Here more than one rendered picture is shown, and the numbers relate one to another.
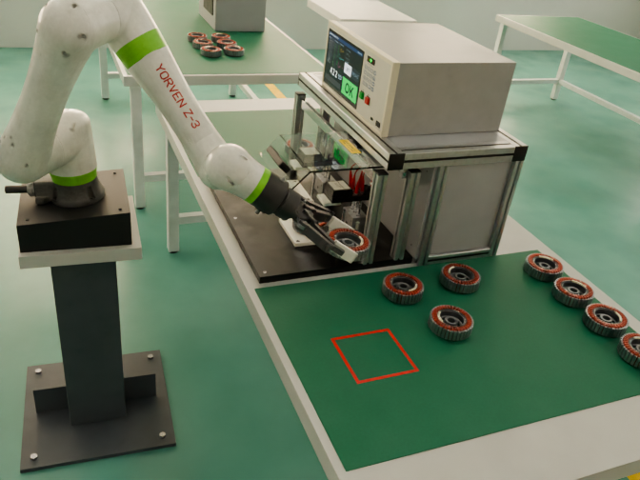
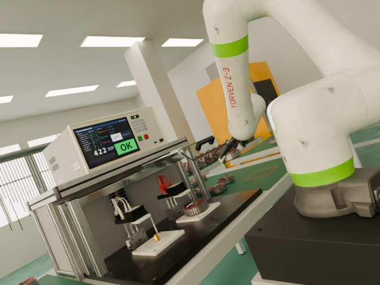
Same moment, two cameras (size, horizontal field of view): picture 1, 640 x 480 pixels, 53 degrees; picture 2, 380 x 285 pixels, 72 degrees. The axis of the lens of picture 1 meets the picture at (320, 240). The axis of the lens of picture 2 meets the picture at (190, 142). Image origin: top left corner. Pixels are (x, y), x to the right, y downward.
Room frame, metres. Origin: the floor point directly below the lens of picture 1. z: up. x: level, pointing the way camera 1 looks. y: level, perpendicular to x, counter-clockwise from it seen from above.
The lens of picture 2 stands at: (2.01, 1.14, 1.07)
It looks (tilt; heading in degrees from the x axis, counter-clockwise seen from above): 0 degrees down; 249
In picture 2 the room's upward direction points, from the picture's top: 23 degrees counter-clockwise
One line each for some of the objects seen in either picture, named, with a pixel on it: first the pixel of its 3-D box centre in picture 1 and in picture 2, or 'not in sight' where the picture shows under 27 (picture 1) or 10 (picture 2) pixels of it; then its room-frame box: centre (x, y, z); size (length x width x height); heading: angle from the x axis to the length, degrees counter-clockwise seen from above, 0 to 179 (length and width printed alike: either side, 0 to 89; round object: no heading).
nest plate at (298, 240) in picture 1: (310, 230); (198, 212); (1.68, 0.03, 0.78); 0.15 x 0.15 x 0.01; 25
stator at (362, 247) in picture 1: (348, 244); (230, 156); (1.37, -0.07, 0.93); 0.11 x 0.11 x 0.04
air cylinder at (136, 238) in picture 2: (325, 184); (135, 238); (1.96, 0.01, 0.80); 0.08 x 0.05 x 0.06; 25
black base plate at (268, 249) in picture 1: (300, 214); (178, 230); (1.80, 0.07, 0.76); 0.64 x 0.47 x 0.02; 25
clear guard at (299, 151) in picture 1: (330, 159); (182, 154); (1.63, 0.00, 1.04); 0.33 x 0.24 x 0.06; 115
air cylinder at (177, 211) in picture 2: (353, 219); (175, 211); (1.75, -0.10, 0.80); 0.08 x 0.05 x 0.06; 25
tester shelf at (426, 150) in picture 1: (402, 112); (113, 171); (1.93, -0.20, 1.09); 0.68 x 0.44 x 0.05; 25
